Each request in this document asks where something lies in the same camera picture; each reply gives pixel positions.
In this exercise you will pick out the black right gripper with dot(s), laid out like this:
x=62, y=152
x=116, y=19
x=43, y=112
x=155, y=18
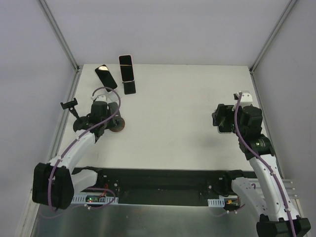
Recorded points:
x=224, y=118

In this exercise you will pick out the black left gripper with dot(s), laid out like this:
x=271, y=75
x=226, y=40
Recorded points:
x=108, y=121

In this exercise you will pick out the black round-base clamp stand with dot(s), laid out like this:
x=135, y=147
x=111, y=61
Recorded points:
x=80, y=123

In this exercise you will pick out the phone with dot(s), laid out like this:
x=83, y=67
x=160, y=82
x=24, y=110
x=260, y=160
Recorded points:
x=225, y=129
x=126, y=68
x=106, y=78

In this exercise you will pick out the round brown-base phone stand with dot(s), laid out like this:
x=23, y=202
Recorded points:
x=116, y=124

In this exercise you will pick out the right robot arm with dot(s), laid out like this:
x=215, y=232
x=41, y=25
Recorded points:
x=273, y=210

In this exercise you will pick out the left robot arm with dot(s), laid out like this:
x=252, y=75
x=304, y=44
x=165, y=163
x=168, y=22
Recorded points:
x=54, y=183

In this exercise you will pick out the white phone stand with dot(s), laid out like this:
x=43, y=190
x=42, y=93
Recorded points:
x=113, y=96

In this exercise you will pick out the black folding phone stand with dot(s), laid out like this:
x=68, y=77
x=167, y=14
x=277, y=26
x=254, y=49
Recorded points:
x=129, y=87

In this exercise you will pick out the phone in white case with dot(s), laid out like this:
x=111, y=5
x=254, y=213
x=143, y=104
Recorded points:
x=106, y=78

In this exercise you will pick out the phone in pink case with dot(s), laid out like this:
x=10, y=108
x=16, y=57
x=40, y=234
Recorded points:
x=126, y=68

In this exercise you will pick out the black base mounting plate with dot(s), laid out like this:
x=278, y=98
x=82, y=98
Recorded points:
x=167, y=187

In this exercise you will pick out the right controller board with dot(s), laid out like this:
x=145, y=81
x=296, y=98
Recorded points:
x=223, y=202

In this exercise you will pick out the controller board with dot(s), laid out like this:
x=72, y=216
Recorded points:
x=93, y=199
x=223, y=202

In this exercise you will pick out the left controller board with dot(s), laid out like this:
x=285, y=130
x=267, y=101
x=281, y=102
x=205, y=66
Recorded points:
x=93, y=199

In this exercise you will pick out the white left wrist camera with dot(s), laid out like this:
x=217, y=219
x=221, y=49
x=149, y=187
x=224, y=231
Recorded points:
x=101, y=97

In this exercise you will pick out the aluminium frame post left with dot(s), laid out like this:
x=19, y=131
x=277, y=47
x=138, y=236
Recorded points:
x=58, y=34

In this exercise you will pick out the aluminium frame post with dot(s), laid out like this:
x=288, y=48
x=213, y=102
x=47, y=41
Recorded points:
x=58, y=34
x=273, y=34

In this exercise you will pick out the aluminium frame post right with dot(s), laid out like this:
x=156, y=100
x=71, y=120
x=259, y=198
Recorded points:
x=273, y=34

